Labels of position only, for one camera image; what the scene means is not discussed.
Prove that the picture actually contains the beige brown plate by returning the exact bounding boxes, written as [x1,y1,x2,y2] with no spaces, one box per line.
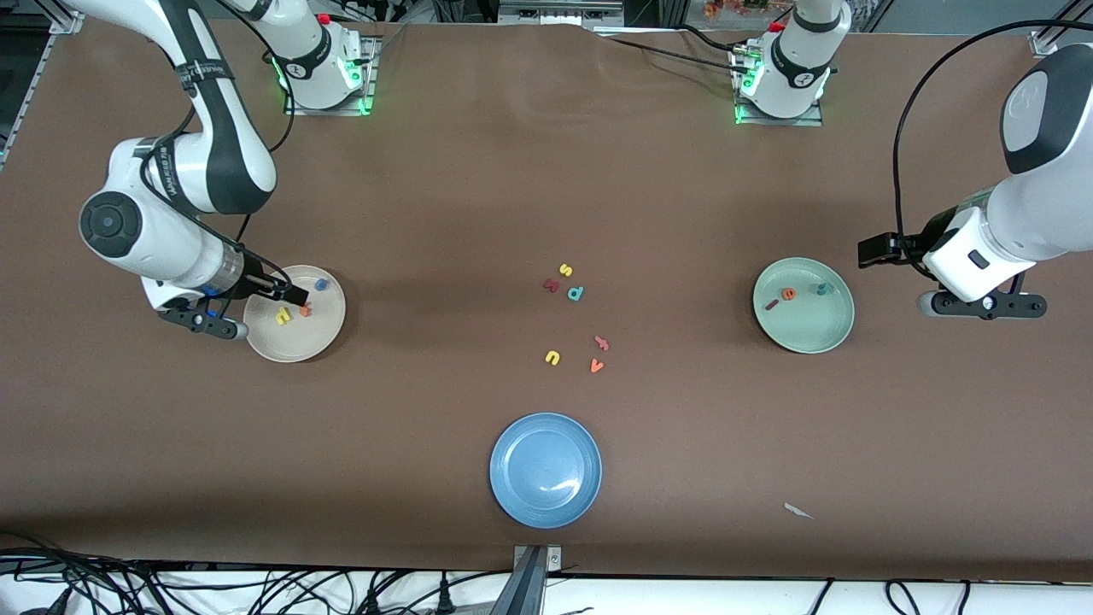
[243,265,348,364]

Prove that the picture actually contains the green plate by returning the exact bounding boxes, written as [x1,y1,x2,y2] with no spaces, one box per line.
[751,257,856,355]

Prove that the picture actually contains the brown table cover sheet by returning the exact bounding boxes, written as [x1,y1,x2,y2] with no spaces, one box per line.
[0,19,1093,583]

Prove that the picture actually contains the blue plate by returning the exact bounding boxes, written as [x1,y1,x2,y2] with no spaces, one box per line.
[489,413,604,530]

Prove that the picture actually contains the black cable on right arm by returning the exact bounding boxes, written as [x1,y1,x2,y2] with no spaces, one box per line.
[184,209,295,291]
[213,0,298,155]

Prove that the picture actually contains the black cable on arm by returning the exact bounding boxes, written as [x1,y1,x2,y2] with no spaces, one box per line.
[891,19,1093,278]
[184,209,295,291]
[213,0,298,155]

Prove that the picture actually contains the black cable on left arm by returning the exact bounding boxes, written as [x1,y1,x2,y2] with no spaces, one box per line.
[891,19,1093,278]

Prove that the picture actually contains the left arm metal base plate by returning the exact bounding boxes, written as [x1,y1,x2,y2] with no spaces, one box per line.
[731,47,826,128]

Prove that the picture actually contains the silver aluminium frame rail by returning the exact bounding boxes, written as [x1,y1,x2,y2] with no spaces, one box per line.
[1029,0,1093,59]
[0,0,86,167]

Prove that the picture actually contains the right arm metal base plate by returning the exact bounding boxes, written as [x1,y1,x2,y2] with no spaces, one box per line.
[284,36,377,117]

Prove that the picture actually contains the black cable to arm base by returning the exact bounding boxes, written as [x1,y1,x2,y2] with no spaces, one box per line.
[598,32,739,73]
[666,24,744,54]

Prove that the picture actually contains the tangled black cable bundle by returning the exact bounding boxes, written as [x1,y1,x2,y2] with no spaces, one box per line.
[0,530,513,615]

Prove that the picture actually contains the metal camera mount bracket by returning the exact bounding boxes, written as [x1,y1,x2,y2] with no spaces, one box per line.
[511,544,564,615]

